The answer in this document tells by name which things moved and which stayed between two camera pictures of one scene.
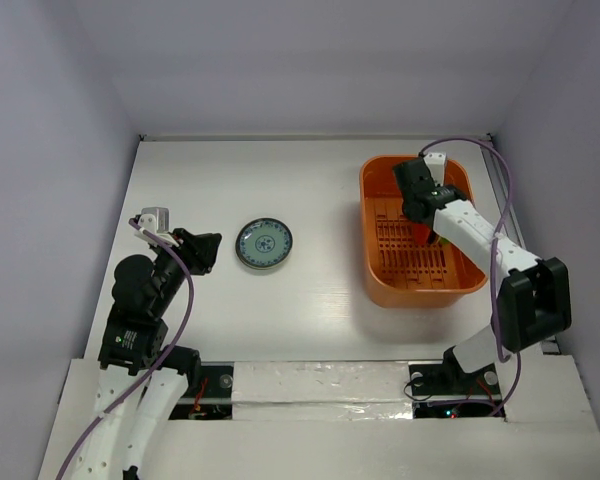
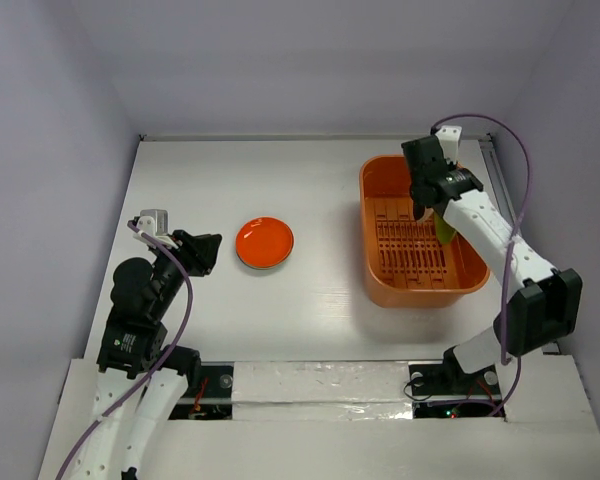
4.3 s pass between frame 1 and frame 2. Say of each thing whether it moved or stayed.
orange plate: moved
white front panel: stayed
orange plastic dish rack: stayed
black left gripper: stayed
